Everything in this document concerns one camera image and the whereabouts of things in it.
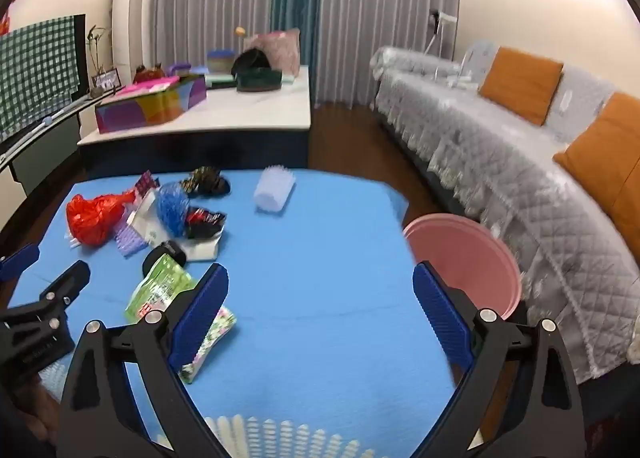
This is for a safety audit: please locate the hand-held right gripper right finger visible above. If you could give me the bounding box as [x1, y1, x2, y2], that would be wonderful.
[412, 261, 587, 458]

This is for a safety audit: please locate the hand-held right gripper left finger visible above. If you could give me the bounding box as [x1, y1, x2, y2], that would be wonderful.
[59, 262, 236, 458]

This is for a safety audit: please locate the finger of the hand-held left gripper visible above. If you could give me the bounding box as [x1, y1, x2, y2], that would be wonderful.
[30, 259, 92, 334]
[0, 243, 41, 285]

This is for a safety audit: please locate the floral snack packet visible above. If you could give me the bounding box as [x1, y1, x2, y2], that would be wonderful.
[177, 305, 237, 384]

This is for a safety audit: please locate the green snack packet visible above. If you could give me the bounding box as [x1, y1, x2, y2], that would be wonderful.
[125, 255, 197, 324]

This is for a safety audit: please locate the white tissue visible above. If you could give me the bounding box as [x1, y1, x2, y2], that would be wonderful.
[185, 233, 221, 262]

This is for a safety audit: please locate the red plastic bag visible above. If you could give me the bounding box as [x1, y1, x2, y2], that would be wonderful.
[66, 191, 138, 246]

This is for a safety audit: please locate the pink plastic basin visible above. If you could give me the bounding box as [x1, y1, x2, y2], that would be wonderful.
[403, 214, 523, 321]

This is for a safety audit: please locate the black cylinder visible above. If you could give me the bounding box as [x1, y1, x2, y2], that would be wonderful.
[142, 241, 188, 276]

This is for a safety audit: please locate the black and red snack packet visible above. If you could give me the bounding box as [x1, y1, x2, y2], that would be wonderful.
[185, 207, 227, 240]

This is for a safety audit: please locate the white paper packet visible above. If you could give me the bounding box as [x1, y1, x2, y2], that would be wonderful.
[127, 188, 166, 246]

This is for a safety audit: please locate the black and pink carton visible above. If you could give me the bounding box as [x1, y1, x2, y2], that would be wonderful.
[134, 171, 160, 196]

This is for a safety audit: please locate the television cabinet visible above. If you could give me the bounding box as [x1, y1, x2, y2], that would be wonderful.
[0, 88, 126, 199]

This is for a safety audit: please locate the white plastic basket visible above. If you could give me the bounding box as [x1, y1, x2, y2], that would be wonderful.
[155, 415, 373, 458]

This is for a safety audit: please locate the blue table mat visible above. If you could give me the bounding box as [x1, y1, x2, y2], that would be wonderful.
[7, 168, 463, 458]

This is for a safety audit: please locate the leopard print cloth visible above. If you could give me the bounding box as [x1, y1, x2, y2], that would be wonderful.
[180, 165, 232, 198]

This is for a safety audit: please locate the white foam net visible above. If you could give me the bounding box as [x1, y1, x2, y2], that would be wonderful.
[252, 165, 297, 213]

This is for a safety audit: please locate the grey quilted sofa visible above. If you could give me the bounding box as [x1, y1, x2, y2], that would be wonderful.
[370, 41, 640, 384]

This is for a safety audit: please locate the green checked cloth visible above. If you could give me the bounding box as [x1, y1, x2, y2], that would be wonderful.
[0, 16, 83, 139]

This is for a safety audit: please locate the colourful gift box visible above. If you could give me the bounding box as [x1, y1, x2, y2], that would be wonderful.
[95, 76, 207, 134]

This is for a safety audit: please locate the white top coffee table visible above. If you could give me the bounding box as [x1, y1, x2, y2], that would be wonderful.
[77, 66, 312, 174]

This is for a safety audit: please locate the potted plant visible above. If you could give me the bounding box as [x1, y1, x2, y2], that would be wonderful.
[87, 24, 112, 89]

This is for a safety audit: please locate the orange cushion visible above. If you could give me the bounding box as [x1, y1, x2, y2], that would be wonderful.
[554, 92, 640, 249]
[479, 47, 565, 126]

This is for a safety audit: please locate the dark green box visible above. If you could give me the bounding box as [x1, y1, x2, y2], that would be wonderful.
[236, 67, 283, 92]

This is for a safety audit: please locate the blue and purple container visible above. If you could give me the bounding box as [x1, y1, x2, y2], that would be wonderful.
[206, 49, 236, 74]

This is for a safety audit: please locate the black bag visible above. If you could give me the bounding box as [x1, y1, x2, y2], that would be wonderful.
[231, 49, 273, 76]

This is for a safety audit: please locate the white standing air conditioner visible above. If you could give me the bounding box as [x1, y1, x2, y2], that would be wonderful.
[111, 0, 157, 86]

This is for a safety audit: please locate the pink quilted bag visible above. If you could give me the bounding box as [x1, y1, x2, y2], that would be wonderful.
[243, 28, 301, 75]

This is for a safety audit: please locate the white desk lamp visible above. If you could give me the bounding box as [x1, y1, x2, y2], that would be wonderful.
[427, 8, 458, 62]

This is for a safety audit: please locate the small photo frame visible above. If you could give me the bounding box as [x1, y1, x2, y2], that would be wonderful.
[91, 68, 123, 92]

